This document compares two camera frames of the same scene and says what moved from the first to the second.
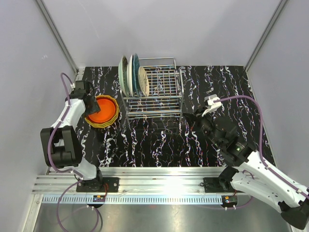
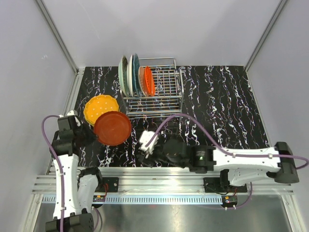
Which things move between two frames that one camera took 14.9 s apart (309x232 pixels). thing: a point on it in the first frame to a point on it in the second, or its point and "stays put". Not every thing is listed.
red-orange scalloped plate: x=108 y=111 to x=149 y=82
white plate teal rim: x=130 y=74 stays put
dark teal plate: x=136 y=72 stays put
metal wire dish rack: x=165 y=102 stays put
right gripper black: x=196 y=118 to x=147 y=162
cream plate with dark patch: x=144 y=81 stays put
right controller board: x=229 y=199 stays put
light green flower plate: x=123 y=72 stays put
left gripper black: x=95 y=108 to x=91 y=136
